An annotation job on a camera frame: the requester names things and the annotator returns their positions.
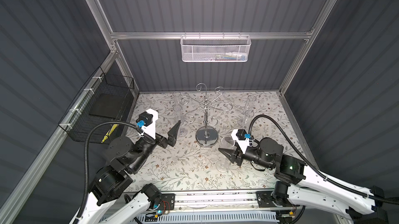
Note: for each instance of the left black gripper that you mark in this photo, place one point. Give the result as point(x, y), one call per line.
point(163, 142)

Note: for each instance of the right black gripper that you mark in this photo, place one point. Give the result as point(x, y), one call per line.
point(237, 152)

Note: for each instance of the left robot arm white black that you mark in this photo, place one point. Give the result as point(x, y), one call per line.
point(123, 159)

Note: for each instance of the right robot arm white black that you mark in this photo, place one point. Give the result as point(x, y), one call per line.
point(298, 184)

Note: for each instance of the chrome wine glass rack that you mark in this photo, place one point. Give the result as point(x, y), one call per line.
point(206, 136)

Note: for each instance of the floral patterned table mat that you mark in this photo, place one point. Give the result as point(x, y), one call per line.
point(187, 166)

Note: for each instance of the yellow black striped item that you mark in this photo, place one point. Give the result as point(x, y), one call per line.
point(109, 133)

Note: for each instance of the items in white basket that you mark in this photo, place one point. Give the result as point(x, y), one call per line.
point(232, 56)

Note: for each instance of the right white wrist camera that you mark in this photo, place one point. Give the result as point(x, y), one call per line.
point(242, 138)

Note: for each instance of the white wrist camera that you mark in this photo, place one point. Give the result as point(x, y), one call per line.
point(146, 122)
point(242, 138)

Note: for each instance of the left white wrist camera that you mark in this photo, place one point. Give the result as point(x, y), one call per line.
point(146, 122)

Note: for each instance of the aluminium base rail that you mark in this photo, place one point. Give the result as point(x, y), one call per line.
point(237, 200)

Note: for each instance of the black wire basket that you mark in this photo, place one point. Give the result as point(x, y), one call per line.
point(110, 98)

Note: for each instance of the white wire mesh basket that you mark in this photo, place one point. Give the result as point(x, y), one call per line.
point(194, 48)

